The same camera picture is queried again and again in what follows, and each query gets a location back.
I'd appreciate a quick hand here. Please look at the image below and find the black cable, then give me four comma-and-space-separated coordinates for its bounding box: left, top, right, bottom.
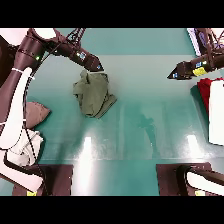
19, 49, 50, 197

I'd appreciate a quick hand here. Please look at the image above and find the white garment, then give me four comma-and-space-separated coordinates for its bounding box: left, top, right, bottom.
207, 79, 224, 147
6, 129, 45, 168

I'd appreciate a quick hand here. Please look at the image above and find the green shirt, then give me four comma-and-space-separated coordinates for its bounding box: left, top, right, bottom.
72, 69, 118, 120

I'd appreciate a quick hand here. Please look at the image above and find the red garment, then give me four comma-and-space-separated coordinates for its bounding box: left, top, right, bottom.
196, 77, 224, 114

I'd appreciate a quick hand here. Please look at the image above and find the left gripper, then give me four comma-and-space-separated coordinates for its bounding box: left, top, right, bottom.
81, 52, 102, 71

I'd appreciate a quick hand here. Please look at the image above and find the dark arm base plate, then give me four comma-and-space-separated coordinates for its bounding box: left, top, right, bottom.
155, 162, 214, 197
13, 163, 75, 197

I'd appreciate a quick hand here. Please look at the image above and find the brown garment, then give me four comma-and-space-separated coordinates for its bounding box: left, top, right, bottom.
24, 101, 52, 130

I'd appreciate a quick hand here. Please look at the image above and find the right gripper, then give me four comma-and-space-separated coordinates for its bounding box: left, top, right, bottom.
175, 60, 198, 81

